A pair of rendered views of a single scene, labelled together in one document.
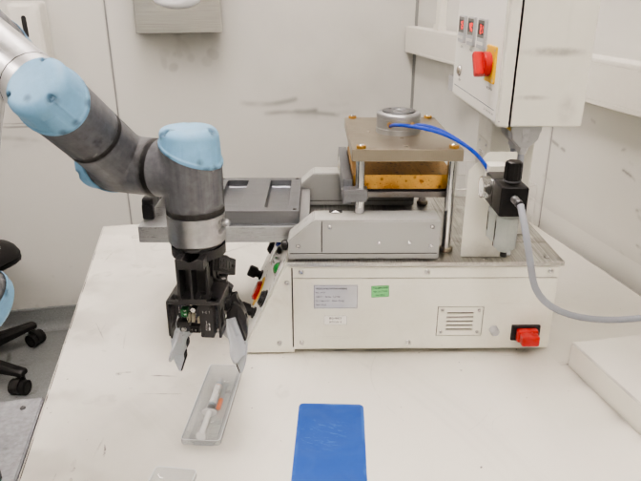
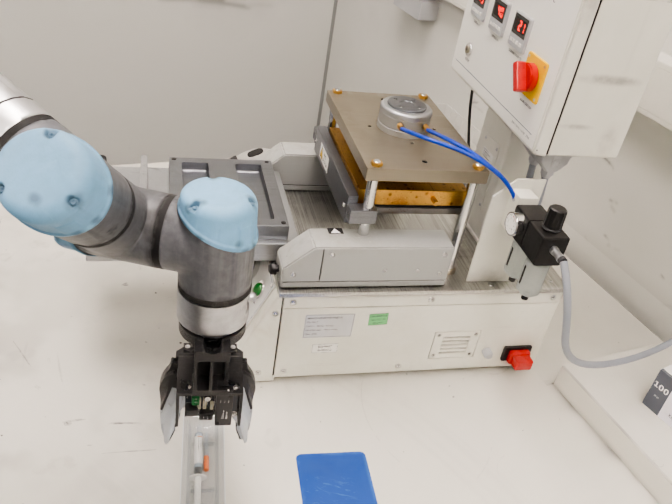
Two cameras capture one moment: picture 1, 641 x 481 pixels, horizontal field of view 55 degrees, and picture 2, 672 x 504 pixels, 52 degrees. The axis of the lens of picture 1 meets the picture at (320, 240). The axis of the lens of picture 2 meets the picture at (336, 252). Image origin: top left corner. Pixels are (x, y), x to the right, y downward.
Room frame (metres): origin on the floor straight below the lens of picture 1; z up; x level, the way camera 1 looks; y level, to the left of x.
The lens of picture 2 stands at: (0.19, 0.22, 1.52)
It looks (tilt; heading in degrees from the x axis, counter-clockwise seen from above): 34 degrees down; 343
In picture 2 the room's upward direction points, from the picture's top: 10 degrees clockwise
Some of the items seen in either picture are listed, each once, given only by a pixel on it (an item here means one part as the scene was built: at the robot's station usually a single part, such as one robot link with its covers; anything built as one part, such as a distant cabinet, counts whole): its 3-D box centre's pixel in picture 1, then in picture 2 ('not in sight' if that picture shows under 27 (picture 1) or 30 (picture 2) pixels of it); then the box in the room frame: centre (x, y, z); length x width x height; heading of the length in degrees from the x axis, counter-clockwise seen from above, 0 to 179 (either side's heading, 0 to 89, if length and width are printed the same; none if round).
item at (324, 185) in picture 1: (353, 185); (326, 167); (1.24, -0.07, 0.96); 0.25 x 0.05 x 0.07; 90
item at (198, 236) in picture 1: (198, 228); (216, 302); (0.75, 0.16, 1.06); 0.08 x 0.08 x 0.05
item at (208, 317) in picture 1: (200, 285); (210, 363); (0.75, 0.16, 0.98); 0.09 x 0.08 x 0.12; 177
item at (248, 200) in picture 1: (256, 198); (225, 196); (1.10, 0.12, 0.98); 0.20 x 0.17 x 0.03; 0
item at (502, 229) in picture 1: (499, 204); (528, 244); (0.88, -0.27, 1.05); 0.15 x 0.05 x 0.15; 0
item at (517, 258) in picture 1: (410, 226); (399, 228); (1.10, -0.17, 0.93); 0.46 x 0.35 x 0.01; 90
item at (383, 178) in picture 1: (396, 156); (397, 155); (1.09, -0.14, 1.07); 0.22 x 0.17 x 0.10; 0
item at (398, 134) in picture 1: (416, 148); (421, 149); (1.08, -0.17, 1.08); 0.31 x 0.24 x 0.13; 0
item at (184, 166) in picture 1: (190, 170); (214, 239); (0.75, 0.16, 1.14); 0.09 x 0.08 x 0.11; 70
